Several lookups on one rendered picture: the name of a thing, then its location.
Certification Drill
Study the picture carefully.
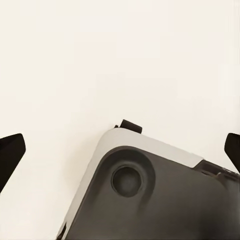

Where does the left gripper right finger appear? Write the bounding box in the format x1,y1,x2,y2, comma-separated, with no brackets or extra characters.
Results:
224,133,240,173

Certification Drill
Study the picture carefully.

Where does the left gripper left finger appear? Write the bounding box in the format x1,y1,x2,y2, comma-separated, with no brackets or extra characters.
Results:
0,133,26,193

